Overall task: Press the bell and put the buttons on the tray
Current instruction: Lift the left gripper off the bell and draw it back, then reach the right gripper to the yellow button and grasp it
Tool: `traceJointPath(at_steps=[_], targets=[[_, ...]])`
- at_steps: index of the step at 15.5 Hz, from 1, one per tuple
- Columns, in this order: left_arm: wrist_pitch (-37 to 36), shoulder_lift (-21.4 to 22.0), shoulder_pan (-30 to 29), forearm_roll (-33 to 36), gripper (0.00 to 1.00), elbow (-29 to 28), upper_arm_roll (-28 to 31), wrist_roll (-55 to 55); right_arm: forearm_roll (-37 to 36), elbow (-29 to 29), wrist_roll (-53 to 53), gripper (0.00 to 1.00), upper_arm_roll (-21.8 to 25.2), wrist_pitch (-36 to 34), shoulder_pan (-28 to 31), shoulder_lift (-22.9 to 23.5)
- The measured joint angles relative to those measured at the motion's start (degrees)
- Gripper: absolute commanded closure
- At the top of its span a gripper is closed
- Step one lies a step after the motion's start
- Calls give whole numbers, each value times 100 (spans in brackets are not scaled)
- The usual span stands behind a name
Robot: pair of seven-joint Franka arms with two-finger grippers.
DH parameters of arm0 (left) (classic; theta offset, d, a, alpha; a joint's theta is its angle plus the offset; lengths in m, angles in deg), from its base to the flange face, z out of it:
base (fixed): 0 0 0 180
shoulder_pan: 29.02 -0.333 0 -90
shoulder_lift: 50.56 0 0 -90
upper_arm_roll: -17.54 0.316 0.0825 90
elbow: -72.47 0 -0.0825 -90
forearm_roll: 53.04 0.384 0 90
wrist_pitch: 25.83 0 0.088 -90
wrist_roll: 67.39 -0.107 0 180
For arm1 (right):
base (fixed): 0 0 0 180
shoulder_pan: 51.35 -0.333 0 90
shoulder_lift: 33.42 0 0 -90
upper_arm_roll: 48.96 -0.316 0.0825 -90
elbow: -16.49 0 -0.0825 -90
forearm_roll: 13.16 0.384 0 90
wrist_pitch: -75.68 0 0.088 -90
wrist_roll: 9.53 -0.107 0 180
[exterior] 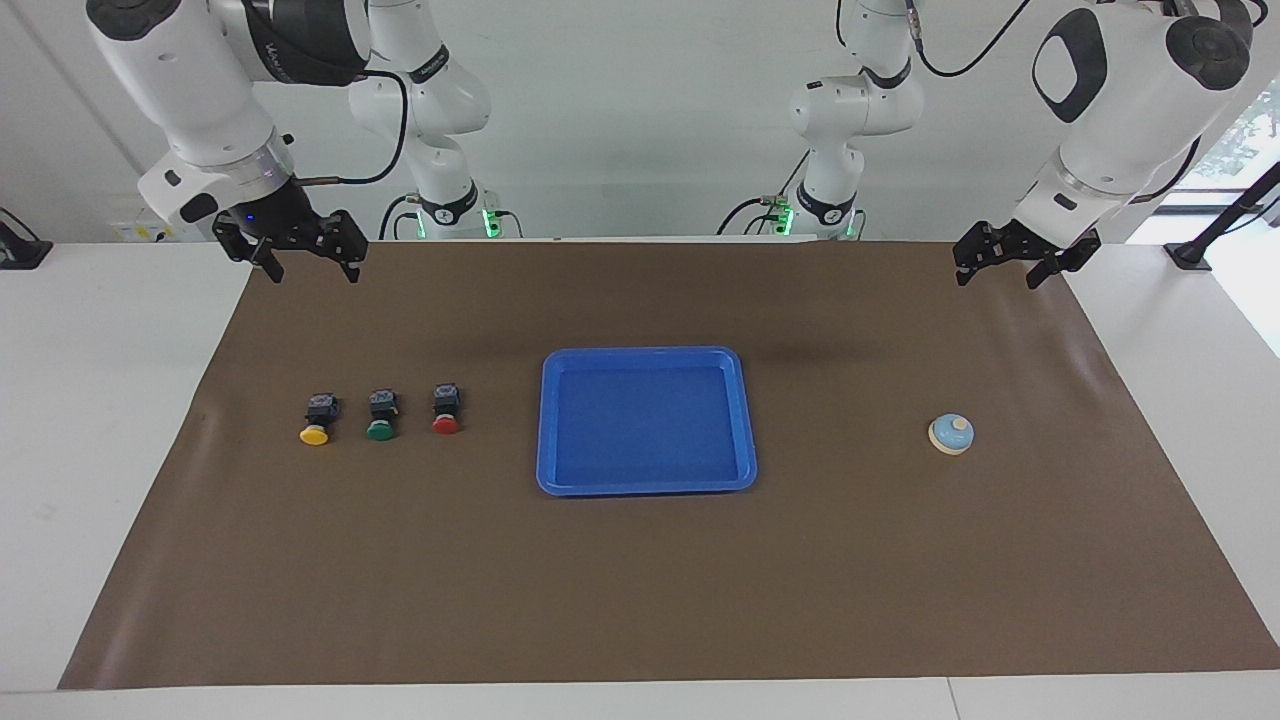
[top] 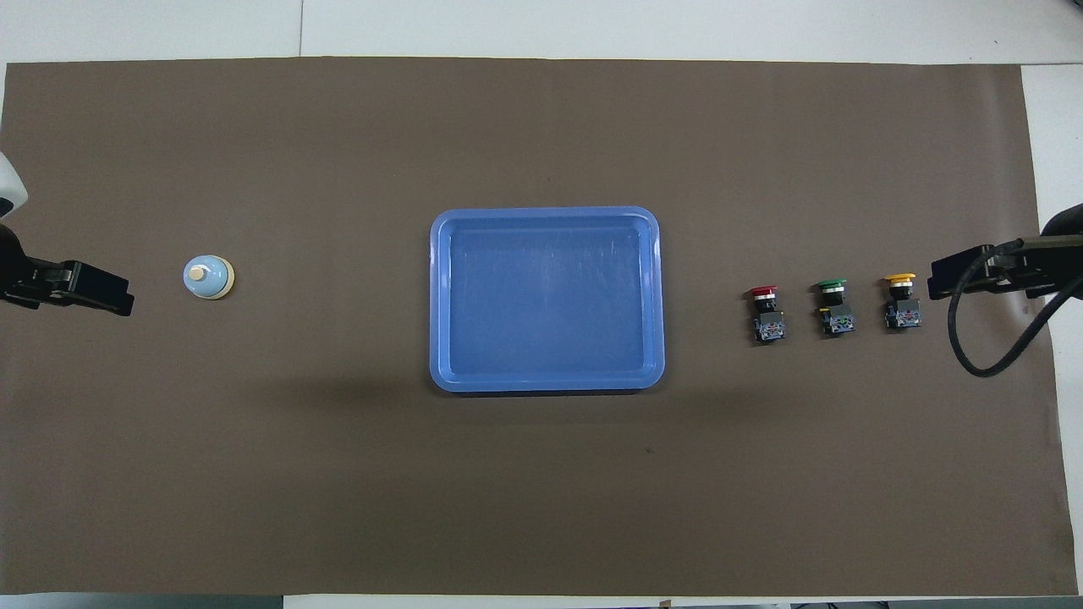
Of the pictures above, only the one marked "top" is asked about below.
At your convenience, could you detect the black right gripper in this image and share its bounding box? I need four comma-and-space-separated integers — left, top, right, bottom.
927, 203, 1083, 301

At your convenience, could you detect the blue plastic tray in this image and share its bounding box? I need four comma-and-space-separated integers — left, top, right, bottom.
428, 206, 666, 394

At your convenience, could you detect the light blue service bell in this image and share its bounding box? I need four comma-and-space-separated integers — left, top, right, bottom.
183, 254, 235, 301

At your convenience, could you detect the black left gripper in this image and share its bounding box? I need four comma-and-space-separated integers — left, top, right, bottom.
0, 222, 135, 317

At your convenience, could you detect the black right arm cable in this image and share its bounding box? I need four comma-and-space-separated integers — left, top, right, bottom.
949, 239, 1083, 378

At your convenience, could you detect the green push button switch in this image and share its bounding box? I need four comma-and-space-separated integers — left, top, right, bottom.
815, 277, 856, 337

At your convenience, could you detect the yellow push button switch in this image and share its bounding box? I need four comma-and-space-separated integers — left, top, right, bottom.
883, 272, 923, 332

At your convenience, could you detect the brown table mat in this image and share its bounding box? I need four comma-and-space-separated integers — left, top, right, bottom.
0, 56, 1069, 597

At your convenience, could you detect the red push button switch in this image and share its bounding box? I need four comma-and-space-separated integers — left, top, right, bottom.
749, 285, 787, 344

